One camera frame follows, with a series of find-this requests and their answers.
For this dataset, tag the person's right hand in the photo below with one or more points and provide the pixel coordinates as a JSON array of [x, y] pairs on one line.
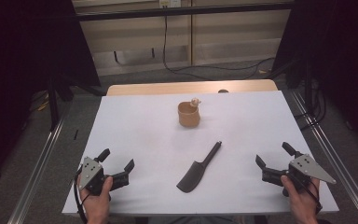
[[303, 207]]

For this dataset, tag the black metal stand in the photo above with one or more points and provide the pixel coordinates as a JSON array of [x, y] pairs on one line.
[[53, 105], [307, 87]]

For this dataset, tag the white table sheet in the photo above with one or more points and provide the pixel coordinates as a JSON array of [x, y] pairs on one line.
[[155, 133]]

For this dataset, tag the black curtain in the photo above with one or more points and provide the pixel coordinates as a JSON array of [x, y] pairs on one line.
[[18, 62], [345, 46]]

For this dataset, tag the wooden table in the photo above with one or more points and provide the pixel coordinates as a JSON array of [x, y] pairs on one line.
[[167, 88]]

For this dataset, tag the small beige figurine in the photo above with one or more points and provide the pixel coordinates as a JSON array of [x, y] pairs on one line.
[[195, 102]]

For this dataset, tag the metal floor rail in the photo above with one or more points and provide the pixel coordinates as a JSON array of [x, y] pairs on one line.
[[40, 161], [338, 161]]

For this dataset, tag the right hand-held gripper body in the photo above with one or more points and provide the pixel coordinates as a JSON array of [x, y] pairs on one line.
[[307, 169]]

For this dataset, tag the dark grey spatula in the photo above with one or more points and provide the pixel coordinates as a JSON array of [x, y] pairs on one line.
[[192, 177]]

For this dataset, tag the small dark round object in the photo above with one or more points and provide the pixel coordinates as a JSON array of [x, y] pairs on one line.
[[223, 91]]

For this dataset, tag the black horizontal bar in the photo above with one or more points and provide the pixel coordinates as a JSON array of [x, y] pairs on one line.
[[167, 12]]

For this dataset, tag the white wall outlet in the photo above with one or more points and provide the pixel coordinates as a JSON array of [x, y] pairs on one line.
[[169, 3]]

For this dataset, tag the brown cup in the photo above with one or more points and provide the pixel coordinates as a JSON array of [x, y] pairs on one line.
[[188, 119]]

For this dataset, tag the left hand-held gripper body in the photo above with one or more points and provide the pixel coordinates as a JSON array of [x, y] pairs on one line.
[[93, 180]]

